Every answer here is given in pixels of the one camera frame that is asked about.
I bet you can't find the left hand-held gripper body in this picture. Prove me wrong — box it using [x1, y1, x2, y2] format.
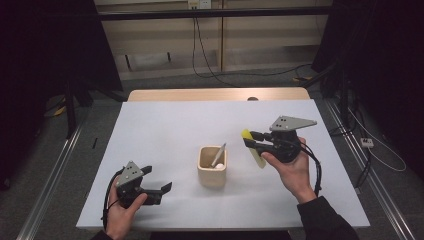
[115, 160, 148, 210]

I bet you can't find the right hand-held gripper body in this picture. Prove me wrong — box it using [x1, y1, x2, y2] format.
[261, 115, 318, 165]

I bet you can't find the yellow highlighter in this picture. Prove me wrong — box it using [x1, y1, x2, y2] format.
[240, 128, 268, 170]

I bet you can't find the white pen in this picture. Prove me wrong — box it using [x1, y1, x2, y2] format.
[210, 142, 228, 169]

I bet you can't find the beige square pen cup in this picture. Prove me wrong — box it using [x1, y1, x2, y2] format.
[196, 145, 229, 189]

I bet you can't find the person's right hand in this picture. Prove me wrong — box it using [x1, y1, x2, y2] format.
[260, 136, 318, 205]

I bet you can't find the person's left hand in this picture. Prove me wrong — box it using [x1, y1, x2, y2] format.
[105, 179, 149, 240]

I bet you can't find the wooden table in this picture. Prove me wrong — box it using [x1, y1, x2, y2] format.
[127, 87, 311, 103]

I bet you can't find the black metal stand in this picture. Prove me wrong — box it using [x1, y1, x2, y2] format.
[62, 74, 128, 140]
[311, 59, 355, 132]

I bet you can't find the dark curtain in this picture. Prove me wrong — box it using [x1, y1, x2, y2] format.
[312, 0, 424, 179]
[0, 0, 123, 192]

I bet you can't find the black horizontal bar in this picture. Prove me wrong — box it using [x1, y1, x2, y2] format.
[97, 5, 334, 22]

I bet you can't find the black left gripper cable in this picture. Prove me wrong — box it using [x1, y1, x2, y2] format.
[101, 167, 125, 232]

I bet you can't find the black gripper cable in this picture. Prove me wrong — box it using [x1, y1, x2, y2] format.
[101, 167, 125, 232]
[289, 139, 323, 198]

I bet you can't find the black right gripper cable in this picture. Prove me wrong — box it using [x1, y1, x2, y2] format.
[289, 139, 323, 198]

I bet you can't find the aluminium floor rail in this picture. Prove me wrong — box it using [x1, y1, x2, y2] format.
[324, 99, 417, 240]
[15, 121, 85, 240]

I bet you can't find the black floor cable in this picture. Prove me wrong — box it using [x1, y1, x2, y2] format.
[353, 148, 373, 190]

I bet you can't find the short black wall cable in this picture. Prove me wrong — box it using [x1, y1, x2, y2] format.
[195, 17, 242, 89]

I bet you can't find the long black wall cable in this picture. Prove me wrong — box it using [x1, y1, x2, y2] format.
[191, 17, 313, 80]

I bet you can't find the white floor cable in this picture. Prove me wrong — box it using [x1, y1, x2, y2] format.
[347, 107, 408, 173]

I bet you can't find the white wall socket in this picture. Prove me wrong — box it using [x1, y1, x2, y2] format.
[187, 0, 213, 10]

